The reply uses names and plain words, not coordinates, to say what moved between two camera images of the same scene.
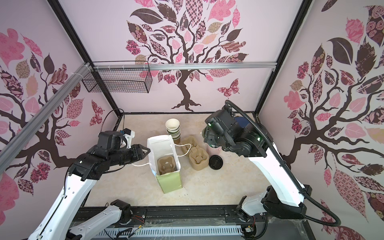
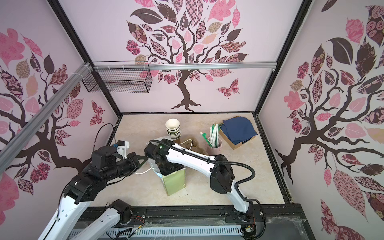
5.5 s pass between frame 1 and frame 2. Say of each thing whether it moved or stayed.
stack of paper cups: stayed
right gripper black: moved
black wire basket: stayed
